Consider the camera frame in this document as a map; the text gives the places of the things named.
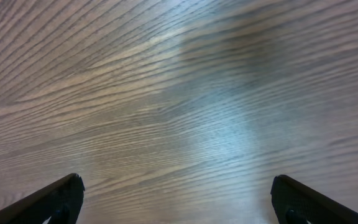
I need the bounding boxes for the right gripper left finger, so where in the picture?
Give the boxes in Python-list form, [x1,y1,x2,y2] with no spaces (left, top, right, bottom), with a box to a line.
[0,173,85,224]

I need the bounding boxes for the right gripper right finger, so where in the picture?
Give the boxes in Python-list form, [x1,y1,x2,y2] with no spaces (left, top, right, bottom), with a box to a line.
[270,175,358,224]

